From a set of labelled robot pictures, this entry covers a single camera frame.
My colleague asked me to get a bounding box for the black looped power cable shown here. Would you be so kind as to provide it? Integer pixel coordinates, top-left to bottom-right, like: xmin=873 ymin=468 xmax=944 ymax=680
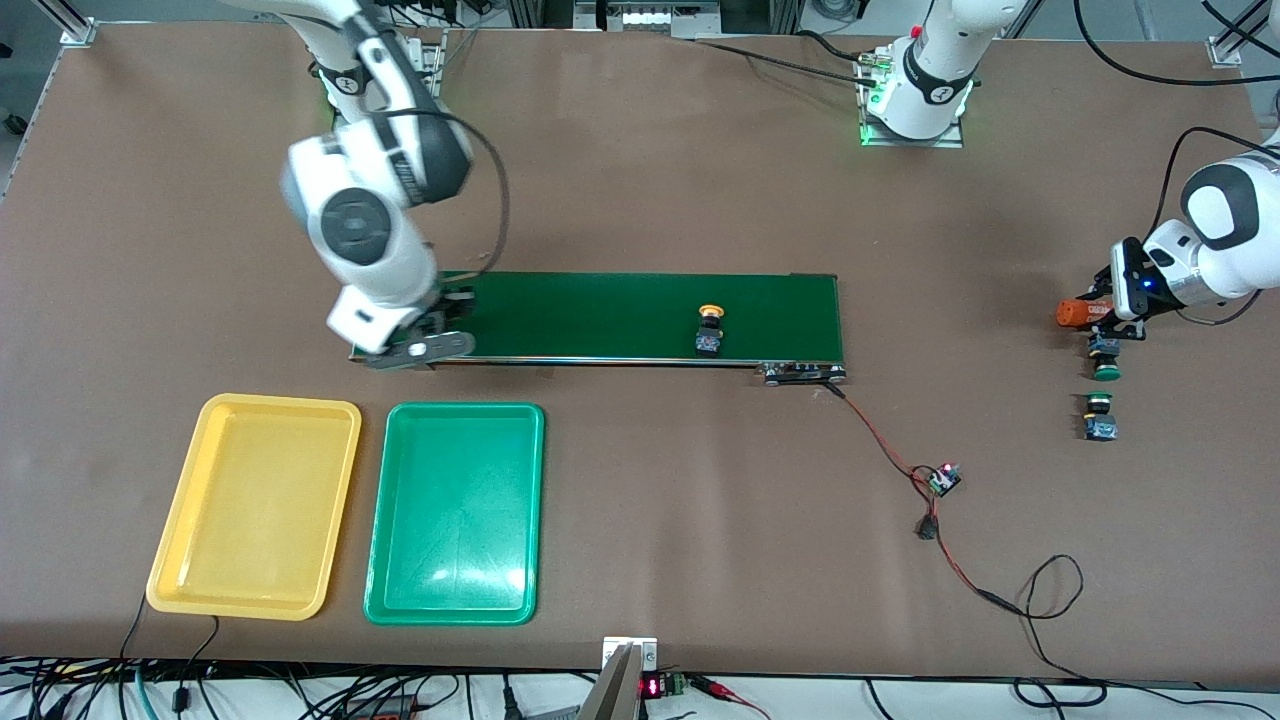
xmin=985 ymin=553 xmax=1280 ymax=713

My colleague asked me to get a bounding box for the black cable with plug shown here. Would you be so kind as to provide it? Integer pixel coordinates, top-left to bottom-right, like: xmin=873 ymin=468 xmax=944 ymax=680
xmin=178 ymin=615 xmax=221 ymax=713

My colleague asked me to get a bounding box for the red and black wire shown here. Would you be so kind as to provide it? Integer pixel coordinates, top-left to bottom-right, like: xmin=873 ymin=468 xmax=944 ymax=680
xmin=825 ymin=383 xmax=1021 ymax=613

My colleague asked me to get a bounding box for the yellow plastic tray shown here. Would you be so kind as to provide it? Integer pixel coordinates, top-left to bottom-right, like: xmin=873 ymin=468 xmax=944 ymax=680
xmin=146 ymin=393 xmax=363 ymax=622

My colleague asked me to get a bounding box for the grey metal bar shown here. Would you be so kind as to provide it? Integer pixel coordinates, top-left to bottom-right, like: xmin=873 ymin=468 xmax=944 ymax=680
xmin=575 ymin=643 xmax=646 ymax=720

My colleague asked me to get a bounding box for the red clip lead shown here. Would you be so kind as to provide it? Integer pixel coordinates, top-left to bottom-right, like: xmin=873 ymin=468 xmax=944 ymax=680
xmin=690 ymin=675 xmax=771 ymax=720

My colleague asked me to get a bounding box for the thin black cable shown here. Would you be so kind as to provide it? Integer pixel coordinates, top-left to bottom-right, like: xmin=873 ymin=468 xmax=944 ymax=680
xmin=118 ymin=590 xmax=151 ymax=663

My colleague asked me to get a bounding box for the white device on frame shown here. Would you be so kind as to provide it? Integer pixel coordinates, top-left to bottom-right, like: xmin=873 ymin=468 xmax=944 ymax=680
xmin=575 ymin=0 xmax=723 ymax=33

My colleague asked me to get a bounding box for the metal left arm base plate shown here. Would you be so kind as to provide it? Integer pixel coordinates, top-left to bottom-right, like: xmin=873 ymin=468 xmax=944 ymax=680
xmin=857 ymin=50 xmax=967 ymax=149

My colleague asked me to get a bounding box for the long black table cable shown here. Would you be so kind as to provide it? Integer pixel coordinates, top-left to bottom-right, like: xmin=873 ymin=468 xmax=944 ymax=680
xmin=693 ymin=28 xmax=886 ymax=89

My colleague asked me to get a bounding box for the green plastic tray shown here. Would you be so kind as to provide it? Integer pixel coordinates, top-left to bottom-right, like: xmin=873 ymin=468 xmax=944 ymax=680
xmin=363 ymin=402 xmax=546 ymax=627

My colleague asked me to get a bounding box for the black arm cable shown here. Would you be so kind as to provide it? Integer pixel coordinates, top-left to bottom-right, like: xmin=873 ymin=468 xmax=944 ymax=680
xmin=375 ymin=108 xmax=511 ymax=276
xmin=1075 ymin=0 xmax=1280 ymax=326

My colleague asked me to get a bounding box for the green conveyor belt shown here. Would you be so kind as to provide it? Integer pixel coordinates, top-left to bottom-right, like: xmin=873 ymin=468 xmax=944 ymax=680
xmin=349 ymin=267 xmax=849 ymax=386

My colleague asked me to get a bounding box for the small aluminium bracket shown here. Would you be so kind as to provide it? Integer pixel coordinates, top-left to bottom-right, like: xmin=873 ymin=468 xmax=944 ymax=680
xmin=601 ymin=636 xmax=660 ymax=673

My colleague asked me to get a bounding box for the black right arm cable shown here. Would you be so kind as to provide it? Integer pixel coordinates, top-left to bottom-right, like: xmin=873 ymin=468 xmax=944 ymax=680
xmin=375 ymin=108 xmax=511 ymax=276

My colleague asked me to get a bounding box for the yellow mushroom push button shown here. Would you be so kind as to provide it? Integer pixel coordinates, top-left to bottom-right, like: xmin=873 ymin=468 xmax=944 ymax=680
xmin=695 ymin=303 xmax=728 ymax=359

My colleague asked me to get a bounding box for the aluminium corner profile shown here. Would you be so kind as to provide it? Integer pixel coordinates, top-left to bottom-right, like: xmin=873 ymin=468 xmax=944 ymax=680
xmin=35 ymin=0 xmax=98 ymax=46
xmin=1207 ymin=0 xmax=1280 ymax=69

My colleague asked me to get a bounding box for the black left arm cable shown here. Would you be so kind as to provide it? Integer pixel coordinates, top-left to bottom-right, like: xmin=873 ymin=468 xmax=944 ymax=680
xmin=1075 ymin=0 xmax=1280 ymax=326

